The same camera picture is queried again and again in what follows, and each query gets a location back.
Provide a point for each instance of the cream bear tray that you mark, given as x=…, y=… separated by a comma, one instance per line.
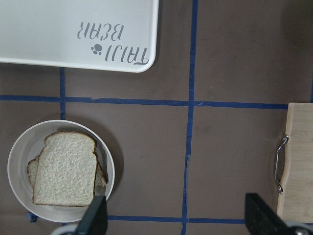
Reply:
x=110, y=35

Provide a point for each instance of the bread slice on plate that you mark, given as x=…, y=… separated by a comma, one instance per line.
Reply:
x=32, y=171

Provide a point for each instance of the brown paper table cover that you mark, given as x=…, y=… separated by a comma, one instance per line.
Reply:
x=191, y=135

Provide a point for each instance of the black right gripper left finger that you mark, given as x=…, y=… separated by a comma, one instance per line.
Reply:
x=95, y=219

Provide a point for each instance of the white round plate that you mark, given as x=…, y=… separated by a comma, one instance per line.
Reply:
x=28, y=146

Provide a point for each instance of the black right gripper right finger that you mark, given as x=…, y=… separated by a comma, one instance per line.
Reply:
x=260, y=219

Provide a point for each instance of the wooden cutting board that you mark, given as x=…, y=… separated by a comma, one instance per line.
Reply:
x=293, y=171

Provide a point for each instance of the bread slice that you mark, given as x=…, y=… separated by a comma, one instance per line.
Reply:
x=66, y=170
x=32, y=171

